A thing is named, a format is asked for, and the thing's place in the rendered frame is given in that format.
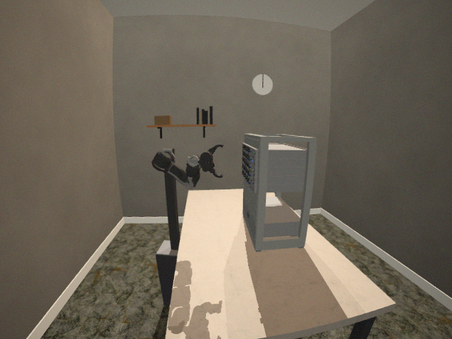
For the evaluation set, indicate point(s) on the grey server rack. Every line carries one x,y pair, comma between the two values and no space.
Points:
286,168

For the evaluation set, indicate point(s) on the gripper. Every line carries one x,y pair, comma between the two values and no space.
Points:
206,161

